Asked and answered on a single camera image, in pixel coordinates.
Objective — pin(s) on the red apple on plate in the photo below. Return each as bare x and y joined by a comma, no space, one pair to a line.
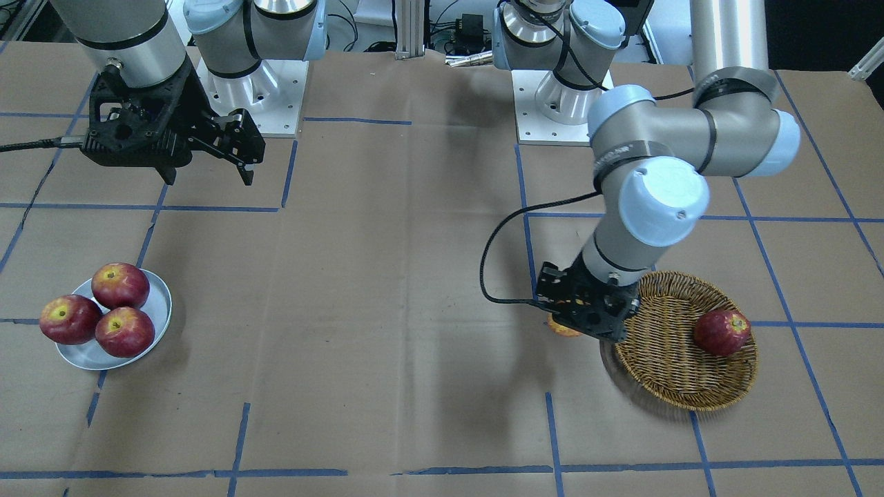
116,285
70,319
125,332

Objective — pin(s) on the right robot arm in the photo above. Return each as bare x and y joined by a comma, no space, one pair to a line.
233,37

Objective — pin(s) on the light blue plate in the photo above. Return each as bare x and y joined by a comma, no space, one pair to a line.
156,314

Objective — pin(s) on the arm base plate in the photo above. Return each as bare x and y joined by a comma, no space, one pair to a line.
273,95
549,113

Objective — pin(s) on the dark red apple in basket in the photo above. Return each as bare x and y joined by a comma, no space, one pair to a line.
721,332

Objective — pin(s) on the aluminium frame post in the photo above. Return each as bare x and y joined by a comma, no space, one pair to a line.
409,23

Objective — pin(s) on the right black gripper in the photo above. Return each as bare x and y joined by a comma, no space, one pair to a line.
195,109

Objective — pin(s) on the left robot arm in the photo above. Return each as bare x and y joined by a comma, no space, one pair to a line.
651,162

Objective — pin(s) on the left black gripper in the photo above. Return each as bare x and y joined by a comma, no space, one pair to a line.
627,304

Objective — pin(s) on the woven wicker basket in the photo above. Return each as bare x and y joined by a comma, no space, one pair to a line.
660,356

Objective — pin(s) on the yellow-red apple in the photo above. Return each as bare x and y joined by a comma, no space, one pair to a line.
561,329

